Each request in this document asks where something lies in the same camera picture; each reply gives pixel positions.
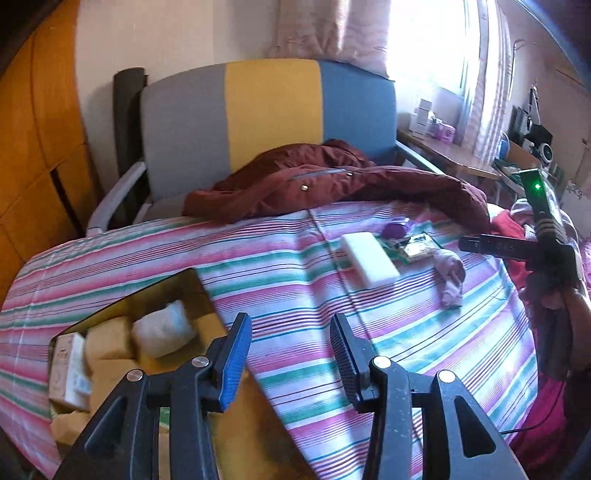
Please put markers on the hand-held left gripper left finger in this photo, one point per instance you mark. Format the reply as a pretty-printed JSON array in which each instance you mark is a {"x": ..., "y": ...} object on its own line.
[{"x": 235, "y": 360}]

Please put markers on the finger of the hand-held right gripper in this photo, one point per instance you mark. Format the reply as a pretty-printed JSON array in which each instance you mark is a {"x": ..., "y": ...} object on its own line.
[{"x": 498, "y": 247}]

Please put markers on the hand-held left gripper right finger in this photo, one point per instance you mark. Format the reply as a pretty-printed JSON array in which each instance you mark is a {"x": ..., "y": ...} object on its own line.
[{"x": 344, "y": 355}]

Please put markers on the pale pink sock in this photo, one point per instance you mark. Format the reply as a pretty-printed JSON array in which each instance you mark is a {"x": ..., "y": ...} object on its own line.
[{"x": 450, "y": 277}]

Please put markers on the gold metal tray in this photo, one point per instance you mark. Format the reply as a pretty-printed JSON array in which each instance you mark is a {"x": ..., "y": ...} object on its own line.
[{"x": 198, "y": 295}]

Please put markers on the person's right hand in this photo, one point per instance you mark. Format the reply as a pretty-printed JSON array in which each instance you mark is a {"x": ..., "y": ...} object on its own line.
[{"x": 549, "y": 302}]

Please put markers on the white rolled cloth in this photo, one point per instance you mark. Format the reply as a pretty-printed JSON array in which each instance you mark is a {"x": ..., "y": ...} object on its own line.
[{"x": 164, "y": 327}]

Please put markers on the green yellow snack packet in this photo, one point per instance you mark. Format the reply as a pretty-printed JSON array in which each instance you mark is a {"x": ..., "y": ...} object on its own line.
[{"x": 418, "y": 247}]

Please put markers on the brown cardboard box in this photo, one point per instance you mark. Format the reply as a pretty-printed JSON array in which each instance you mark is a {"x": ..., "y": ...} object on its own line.
[{"x": 521, "y": 154}]

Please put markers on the striped blanket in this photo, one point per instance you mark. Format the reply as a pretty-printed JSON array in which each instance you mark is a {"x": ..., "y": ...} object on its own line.
[{"x": 300, "y": 286}]

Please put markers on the black speaker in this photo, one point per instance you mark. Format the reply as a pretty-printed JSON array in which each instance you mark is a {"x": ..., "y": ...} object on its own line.
[{"x": 540, "y": 141}]

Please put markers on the white flat box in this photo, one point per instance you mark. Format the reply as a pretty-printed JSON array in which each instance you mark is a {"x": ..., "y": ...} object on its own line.
[{"x": 369, "y": 258}]

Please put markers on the purple small object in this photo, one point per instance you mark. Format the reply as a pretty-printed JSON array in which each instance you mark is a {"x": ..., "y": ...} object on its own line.
[{"x": 396, "y": 229}]

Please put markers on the wooden side desk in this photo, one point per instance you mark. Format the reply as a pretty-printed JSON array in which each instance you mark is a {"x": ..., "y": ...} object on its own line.
[{"x": 448, "y": 154}]

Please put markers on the yellow sponge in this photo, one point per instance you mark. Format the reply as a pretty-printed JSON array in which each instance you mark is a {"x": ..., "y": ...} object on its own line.
[
  {"x": 113, "y": 337},
  {"x": 69, "y": 424},
  {"x": 111, "y": 381}
]

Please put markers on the pink small box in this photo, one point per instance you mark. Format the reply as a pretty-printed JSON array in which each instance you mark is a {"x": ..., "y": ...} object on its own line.
[{"x": 444, "y": 130}]

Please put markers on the dark red jacket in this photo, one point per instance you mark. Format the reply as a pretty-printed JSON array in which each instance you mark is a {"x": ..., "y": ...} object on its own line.
[{"x": 369, "y": 184}]

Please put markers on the white small boxes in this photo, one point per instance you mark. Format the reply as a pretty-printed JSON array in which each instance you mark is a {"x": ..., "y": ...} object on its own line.
[{"x": 422, "y": 117}]

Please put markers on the white cardboard box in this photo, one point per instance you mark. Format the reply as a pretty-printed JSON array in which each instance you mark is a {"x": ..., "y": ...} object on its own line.
[{"x": 69, "y": 369}]

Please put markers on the grey yellow blue chair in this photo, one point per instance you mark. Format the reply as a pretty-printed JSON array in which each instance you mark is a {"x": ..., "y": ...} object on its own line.
[{"x": 268, "y": 106}]

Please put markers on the black rolled mat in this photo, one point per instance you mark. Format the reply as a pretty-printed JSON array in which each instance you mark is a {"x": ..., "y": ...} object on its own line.
[{"x": 129, "y": 120}]

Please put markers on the pink patterned curtain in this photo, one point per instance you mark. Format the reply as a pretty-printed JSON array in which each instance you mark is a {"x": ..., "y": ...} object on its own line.
[{"x": 323, "y": 32}]

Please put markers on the wooden wardrobe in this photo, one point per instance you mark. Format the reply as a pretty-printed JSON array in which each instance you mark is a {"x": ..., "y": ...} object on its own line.
[{"x": 37, "y": 138}]

